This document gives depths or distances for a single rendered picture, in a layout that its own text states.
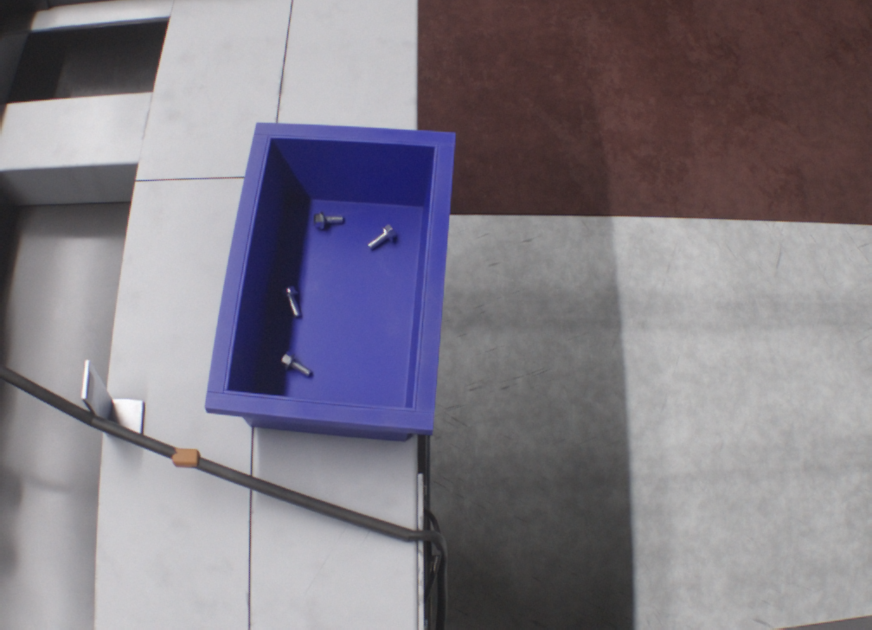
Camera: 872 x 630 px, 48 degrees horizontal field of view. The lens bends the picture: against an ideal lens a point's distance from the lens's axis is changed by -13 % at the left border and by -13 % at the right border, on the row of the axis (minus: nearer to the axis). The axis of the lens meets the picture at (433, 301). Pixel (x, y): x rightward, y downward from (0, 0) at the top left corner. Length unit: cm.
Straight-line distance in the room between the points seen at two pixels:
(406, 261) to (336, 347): 9
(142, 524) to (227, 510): 7
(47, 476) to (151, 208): 25
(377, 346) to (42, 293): 33
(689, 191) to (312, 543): 132
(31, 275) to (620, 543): 102
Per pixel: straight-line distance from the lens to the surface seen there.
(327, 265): 86
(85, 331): 95
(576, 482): 169
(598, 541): 167
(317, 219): 86
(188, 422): 82
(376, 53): 98
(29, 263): 100
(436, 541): 77
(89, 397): 77
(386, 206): 88
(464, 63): 206
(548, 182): 192
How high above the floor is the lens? 159
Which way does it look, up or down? 63 degrees down
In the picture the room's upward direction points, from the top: 4 degrees clockwise
